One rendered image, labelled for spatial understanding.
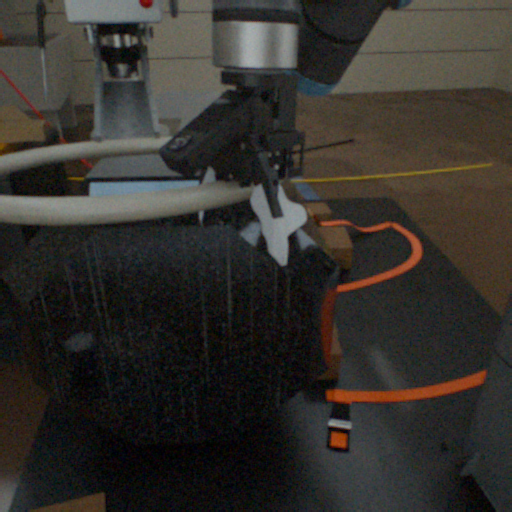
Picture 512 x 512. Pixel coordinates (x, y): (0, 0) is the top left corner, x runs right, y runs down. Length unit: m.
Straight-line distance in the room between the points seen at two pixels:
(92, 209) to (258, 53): 0.23
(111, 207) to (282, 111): 0.21
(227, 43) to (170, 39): 5.85
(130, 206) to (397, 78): 6.79
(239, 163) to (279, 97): 0.09
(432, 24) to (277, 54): 6.86
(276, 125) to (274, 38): 0.10
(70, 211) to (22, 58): 3.71
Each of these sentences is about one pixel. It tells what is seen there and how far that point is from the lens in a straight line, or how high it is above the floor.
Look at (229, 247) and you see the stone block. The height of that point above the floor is 0.72.
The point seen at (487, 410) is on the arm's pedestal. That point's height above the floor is 0.25.
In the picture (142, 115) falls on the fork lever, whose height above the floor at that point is 1.00.
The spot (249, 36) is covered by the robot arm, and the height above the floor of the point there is 1.20.
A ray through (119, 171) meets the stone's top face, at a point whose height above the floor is 0.87.
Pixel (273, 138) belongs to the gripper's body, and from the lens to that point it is 0.54.
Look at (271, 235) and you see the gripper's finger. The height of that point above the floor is 1.01.
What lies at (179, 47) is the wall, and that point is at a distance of 6.38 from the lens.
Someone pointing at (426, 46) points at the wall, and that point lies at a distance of 7.35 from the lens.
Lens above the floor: 1.24
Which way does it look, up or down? 29 degrees down
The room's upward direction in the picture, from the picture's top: straight up
